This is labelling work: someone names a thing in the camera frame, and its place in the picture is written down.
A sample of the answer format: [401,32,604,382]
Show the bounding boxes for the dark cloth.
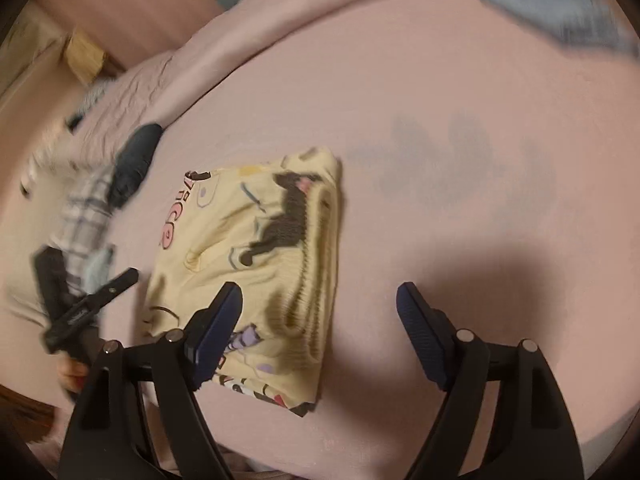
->
[109,122,164,207]

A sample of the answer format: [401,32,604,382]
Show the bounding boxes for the yellow box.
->
[64,29,110,87]

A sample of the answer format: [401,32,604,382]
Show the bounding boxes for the checkered cloth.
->
[64,77,117,132]

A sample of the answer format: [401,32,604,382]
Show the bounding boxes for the pink curtain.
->
[30,0,226,78]

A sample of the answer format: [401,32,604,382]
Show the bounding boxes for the rolled pink blanket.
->
[150,0,501,126]

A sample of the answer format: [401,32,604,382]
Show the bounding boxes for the folded light blue jeans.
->
[472,0,640,58]

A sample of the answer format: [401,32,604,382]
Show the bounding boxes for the white cabinet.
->
[0,0,71,103]

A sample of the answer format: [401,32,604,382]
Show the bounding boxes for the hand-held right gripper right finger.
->
[396,281,586,480]

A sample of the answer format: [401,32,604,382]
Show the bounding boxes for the white plush toys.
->
[19,122,73,196]

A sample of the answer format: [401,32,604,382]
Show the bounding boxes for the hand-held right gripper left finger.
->
[59,281,244,480]

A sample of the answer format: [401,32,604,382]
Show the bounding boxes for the person's left hand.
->
[56,357,92,395]

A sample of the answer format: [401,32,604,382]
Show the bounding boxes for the plaid cloth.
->
[47,165,118,286]

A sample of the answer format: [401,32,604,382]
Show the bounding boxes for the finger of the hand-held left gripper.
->
[52,267,140,333]

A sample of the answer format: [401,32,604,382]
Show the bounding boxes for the pink bed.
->
[0,0,640,480]

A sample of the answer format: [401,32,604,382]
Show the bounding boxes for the yellow cartoon print pants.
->
[141,146,345,417]

